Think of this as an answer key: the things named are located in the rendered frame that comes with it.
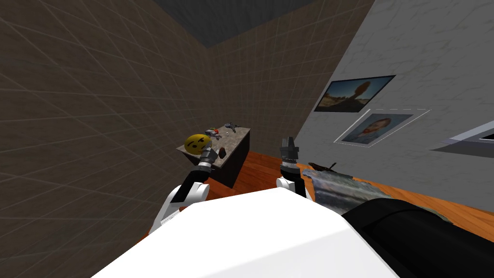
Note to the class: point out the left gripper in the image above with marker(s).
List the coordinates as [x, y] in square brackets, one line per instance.
[208, 150]

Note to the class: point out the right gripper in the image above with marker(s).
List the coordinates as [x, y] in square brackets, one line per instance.
[289, 152]

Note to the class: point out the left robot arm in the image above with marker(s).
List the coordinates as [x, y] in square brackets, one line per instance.
[192, 182]

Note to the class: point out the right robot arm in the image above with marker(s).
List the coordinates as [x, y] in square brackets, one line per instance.
[409, 235]

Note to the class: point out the dark brown small block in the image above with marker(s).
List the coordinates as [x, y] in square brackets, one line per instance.
[222, 153]

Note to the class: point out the yellow smiley ball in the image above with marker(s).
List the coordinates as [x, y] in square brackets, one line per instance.
[194, 143]

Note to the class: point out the red and green small toy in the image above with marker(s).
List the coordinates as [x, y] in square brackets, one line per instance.
[217, 136]

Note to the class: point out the dark table with marble top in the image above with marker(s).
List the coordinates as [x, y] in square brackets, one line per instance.
[235, 154]

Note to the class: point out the dark grey small toy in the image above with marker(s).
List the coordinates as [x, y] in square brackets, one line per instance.
[231, 127]

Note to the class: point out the dark brown flat thing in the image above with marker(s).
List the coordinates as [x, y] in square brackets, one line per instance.
[320, 166]

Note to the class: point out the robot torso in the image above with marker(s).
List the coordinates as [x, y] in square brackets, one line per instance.
[251, 239]

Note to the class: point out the white window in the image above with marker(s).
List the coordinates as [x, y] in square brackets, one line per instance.
[472, 135]

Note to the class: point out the landscape picture on wall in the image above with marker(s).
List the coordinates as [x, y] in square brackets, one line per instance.
[353, 94]

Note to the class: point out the portrait picture on wall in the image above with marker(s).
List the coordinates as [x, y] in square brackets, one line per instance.
[372, 127]

